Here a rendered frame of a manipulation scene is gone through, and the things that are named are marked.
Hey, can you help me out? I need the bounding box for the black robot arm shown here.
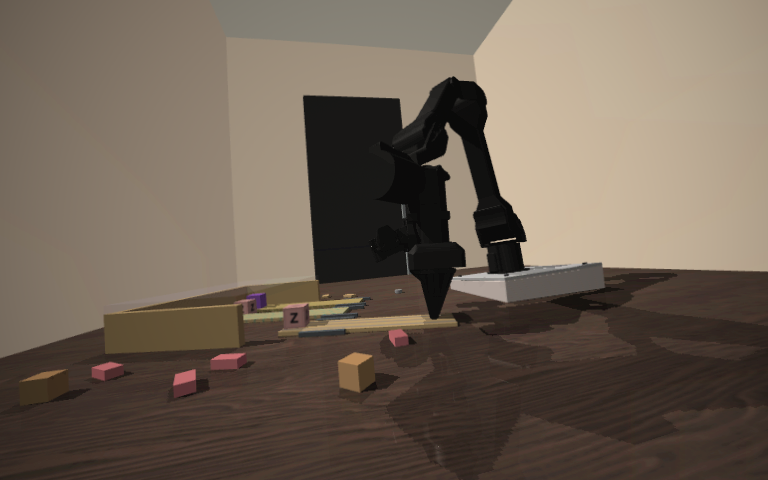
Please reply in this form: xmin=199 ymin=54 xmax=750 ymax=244
xmin=360 ymin=76 xmax=530 ymax=274

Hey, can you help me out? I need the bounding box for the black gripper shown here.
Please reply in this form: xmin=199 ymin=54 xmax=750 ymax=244
xmin=407 ymin=204 xmax=466 ymax=320

